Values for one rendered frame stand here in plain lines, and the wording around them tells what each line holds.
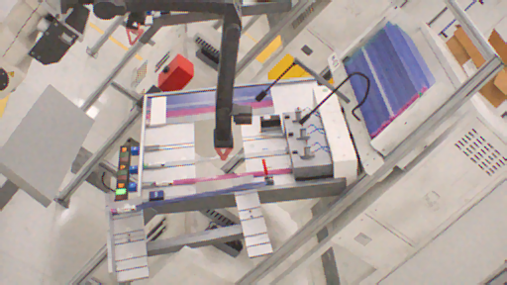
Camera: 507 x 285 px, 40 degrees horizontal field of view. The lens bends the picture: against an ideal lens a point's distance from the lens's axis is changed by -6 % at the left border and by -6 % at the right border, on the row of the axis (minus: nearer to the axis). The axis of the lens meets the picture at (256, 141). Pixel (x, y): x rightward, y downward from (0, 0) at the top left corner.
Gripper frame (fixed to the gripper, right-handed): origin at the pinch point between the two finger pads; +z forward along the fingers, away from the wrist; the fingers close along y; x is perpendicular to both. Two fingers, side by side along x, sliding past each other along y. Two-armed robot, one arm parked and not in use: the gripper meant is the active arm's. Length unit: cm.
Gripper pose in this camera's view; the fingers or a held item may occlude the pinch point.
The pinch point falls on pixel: (223, 157)
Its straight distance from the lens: 263.5
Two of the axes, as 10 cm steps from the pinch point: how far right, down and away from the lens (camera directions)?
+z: -0.2, 8.2, 5.7
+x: -10.0, 0.3, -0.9
